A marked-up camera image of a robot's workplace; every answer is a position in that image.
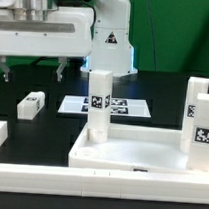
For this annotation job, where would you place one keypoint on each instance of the fiducial marker plate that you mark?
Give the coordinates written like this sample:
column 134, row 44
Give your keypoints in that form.
column 123, row 107

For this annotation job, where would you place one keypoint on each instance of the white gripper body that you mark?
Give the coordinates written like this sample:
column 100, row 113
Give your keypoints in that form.
column 66, row 33

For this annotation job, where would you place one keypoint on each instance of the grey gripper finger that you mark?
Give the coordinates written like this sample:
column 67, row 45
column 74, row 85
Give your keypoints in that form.
column 4, row 67
column 62, row 64

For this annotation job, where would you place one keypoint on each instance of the white front fence bar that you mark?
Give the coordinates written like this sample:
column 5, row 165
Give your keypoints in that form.
column 104, row 183

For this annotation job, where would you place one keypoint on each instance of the white desk top tray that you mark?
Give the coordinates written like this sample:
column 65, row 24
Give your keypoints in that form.
column 132, row 148

